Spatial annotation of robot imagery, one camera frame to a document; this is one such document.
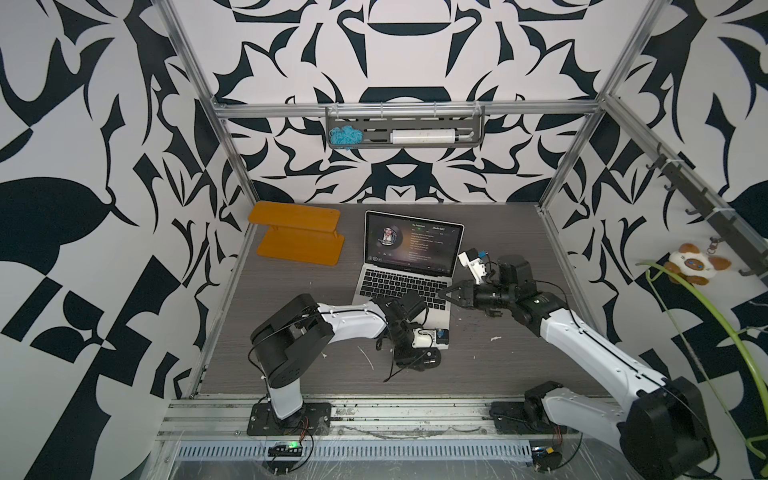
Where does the black wireless mouse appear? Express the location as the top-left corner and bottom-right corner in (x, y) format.
(395, 348), (442, 371)

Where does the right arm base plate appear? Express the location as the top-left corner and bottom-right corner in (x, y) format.
(489, 401), (570, 435)

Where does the right controller board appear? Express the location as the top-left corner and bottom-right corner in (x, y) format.
(532, 447), (563, 472)

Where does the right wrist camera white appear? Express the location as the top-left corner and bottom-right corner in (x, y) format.
(458, 248), (492, 285)

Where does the brown white plush toy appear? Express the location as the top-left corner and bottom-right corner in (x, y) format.
(664, 243), (732, 286)

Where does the controller board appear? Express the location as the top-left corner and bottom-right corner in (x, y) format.
(532, 447), (563, 472)
(267, 441), (304, 459)

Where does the grey wall rack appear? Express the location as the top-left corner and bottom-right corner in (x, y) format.
(324, 103), (486, 149)

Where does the silver laptop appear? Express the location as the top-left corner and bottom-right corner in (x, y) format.
(353, 210), (464, 330)

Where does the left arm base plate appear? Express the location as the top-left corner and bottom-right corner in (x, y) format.
(246, 402), (332, 437)

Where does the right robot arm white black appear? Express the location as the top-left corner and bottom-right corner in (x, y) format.
(439, 249), (721, 479)

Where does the grey hook rail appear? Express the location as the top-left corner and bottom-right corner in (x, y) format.
(647, 142), (767, 285)

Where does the white roll in rack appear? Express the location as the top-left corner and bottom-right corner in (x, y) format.
(390, 129), (456, 145)

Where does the left controller board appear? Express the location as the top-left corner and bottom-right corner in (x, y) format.
(267, 441), (304, 459)

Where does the teal cloth ball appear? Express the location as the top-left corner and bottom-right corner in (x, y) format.
(329, 125), (364, 148)

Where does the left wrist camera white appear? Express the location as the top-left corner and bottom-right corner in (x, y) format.
(412, 328), (450, 350)

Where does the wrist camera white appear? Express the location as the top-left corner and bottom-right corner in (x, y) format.
(412, 328), (450, 350)
(458, 248), (492, 285)

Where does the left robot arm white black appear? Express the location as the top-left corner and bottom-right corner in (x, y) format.
(248, 291), (449, 421)

